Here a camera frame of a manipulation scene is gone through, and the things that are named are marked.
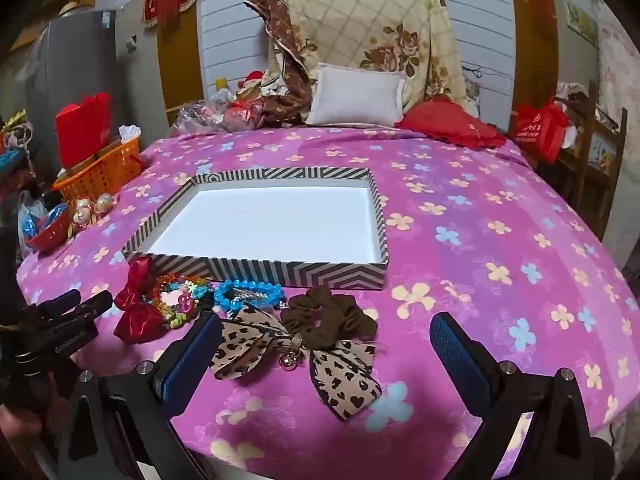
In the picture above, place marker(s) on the red bowl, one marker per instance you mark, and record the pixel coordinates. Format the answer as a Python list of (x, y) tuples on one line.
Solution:
[(47, 235)]

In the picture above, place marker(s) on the clear plastic bag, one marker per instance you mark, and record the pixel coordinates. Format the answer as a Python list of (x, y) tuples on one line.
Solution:
[(205, 112)]

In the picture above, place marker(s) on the white pillow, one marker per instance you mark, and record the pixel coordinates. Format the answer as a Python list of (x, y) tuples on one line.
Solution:
[(355, 95)]

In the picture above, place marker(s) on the red shopping bag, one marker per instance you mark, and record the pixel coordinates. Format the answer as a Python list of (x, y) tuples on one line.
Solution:
[(540, 130)]

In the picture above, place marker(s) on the striped cardboard box tray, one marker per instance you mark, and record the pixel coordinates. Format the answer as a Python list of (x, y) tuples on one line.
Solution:
[(280, 220)]

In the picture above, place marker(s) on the orange plastic basket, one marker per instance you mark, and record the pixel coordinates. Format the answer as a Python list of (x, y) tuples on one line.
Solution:
[(100, 172)]

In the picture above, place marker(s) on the blue plastic box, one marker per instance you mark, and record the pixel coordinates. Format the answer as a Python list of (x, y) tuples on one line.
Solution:
[(10, 160)]

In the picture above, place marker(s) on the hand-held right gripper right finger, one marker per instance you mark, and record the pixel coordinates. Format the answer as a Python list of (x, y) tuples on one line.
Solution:
[(460, 360)]

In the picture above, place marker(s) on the white plastic bag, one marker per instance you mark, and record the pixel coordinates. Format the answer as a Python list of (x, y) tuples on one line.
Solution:
[(30, 220)]

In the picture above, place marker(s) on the red heart pillow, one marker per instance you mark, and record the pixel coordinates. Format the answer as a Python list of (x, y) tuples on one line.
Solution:
[(450, 122)]

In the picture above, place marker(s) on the grey refrigerator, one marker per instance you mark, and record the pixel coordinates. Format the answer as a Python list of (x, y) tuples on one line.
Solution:
[(75, 75)]

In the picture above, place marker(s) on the wooden rack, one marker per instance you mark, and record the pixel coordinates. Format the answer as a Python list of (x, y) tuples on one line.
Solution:
[(607, 160)]

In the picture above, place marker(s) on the red paper gift bag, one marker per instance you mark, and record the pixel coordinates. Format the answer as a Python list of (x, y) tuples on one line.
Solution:
[(82, 130)]

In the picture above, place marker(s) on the white gold ornament ball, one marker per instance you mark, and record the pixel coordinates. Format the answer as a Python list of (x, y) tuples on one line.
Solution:
[(82, 217), (83, 205), (105, 203)]

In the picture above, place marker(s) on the leopard bow brown scrunchie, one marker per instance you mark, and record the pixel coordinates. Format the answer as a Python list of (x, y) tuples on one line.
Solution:
[(330, 365)]

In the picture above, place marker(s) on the red plush toy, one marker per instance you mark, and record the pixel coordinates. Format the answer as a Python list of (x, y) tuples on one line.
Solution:
[(252, 85)]

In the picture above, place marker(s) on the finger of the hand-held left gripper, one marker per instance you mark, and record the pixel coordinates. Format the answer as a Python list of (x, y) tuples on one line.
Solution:
[(90, 307), (57, 302)]

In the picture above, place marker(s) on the pink floral bedsheet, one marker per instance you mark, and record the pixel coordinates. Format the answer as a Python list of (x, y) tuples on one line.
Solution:
[(500, 270)]

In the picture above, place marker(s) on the white tissue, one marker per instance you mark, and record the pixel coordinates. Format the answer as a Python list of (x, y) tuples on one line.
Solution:
[(130, 134)]

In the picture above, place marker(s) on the cream floral quilt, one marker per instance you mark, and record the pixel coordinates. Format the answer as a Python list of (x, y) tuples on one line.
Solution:
[(360, 15)]

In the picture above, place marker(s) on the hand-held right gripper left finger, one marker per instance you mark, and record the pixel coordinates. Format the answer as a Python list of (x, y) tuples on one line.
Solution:
[(186, 360)]

